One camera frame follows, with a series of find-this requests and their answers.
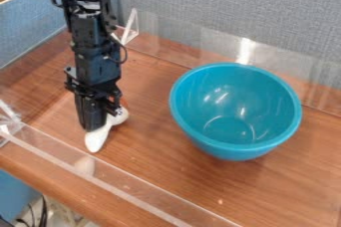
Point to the blue plastic bowl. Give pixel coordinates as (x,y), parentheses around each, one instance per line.
(237,110)

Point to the clear acrylic barrier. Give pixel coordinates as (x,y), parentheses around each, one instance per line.
(192,45)
(19,41)
(43,159)

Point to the white brown-capped toy mushroom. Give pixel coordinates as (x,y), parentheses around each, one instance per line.
(97,137)

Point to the clear acrylic corner bracket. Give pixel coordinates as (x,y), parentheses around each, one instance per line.
(129,32)

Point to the clear acrylic left barrier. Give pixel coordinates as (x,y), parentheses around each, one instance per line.
(19,41)

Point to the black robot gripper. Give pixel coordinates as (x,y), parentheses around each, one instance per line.
(93,78)

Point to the clear acrylic back barrier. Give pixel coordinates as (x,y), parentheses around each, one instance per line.
(192,45)

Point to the clear acrylic front barrier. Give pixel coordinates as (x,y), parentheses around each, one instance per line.
(43,159)

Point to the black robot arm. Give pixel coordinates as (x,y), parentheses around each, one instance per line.
(99,56)

